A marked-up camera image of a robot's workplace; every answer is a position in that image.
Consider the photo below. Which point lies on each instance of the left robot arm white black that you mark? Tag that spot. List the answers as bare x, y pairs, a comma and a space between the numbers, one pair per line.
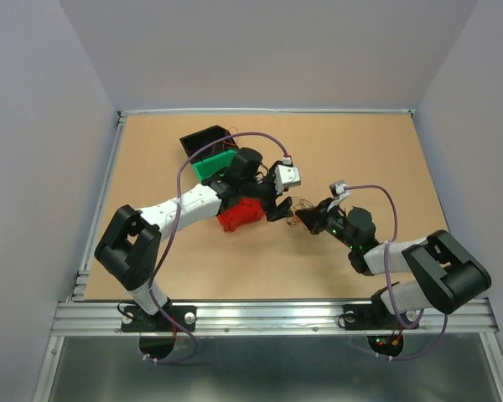
128, 249

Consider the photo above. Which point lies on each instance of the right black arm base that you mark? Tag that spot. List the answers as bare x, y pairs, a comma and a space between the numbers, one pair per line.
366, 317

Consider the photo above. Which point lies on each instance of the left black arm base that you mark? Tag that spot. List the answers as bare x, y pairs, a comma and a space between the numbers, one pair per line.
135, 319

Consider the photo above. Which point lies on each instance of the black plastic bin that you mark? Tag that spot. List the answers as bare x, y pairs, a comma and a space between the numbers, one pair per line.
195, 141

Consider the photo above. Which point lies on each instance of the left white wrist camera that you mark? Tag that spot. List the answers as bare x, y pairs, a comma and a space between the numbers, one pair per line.
286, 175

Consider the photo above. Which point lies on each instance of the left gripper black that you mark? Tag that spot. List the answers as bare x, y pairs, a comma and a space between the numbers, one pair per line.
275, 212

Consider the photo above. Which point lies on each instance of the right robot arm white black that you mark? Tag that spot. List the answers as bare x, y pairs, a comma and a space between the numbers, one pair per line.
435, 271

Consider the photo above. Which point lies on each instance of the red plastic bin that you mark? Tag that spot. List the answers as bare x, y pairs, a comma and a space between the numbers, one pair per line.
249, 210

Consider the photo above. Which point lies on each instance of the aluminium front rail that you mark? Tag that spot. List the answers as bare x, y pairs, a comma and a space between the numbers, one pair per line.
259, 318

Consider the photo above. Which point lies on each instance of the green plastic bin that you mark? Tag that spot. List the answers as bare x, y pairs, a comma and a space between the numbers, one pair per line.
211, 165

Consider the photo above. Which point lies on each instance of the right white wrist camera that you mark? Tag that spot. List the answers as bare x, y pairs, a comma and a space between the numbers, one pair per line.
340, 191

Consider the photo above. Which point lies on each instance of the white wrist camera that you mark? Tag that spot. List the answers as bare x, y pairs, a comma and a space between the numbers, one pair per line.
340, 191
286, 175

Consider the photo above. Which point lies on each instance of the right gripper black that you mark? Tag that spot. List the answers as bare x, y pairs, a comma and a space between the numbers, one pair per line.
313, 218

